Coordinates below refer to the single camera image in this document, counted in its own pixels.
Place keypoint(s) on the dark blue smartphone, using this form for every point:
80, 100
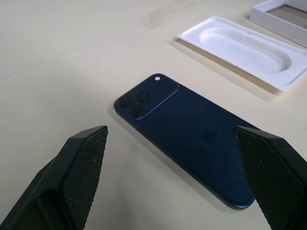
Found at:
187, 134

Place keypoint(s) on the small white square box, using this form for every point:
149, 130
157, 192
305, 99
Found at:
259, 14

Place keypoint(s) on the white moulded phone tray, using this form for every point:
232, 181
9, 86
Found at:
239, 50

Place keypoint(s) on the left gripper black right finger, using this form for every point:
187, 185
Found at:
275, 172

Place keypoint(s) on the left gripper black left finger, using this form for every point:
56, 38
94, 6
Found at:
79, 172

